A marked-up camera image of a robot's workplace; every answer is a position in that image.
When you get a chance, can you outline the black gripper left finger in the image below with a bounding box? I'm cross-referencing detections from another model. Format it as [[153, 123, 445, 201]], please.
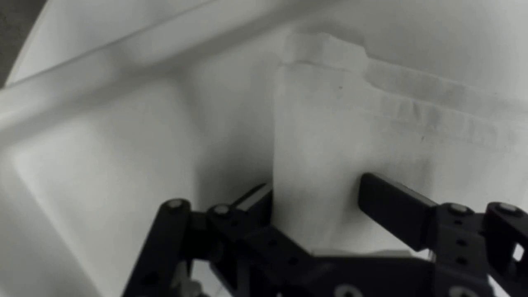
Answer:
[[232, 181, 275, 227]]

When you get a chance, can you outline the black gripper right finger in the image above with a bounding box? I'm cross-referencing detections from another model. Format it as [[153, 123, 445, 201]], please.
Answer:
[[358, 171, 442, 252]]

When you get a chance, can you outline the white towel with red stripes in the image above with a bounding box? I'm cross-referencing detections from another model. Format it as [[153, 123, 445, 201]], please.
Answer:
[[270, 29, 528, 260]]

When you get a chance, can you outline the large white plastic tray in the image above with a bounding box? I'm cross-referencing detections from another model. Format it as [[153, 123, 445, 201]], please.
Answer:
[[0, 0, 528, 297]]

